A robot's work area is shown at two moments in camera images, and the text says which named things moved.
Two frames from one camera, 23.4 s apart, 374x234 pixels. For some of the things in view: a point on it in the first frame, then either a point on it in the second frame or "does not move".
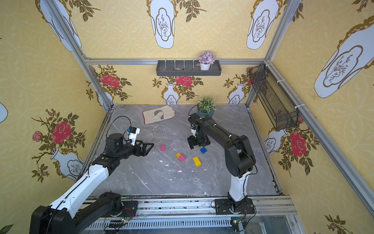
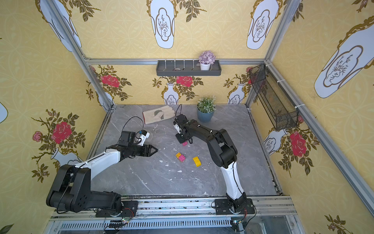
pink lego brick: (181, 157) does not move
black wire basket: (282, 111) does not move
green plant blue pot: (206, 106) does not move
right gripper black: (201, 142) → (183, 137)
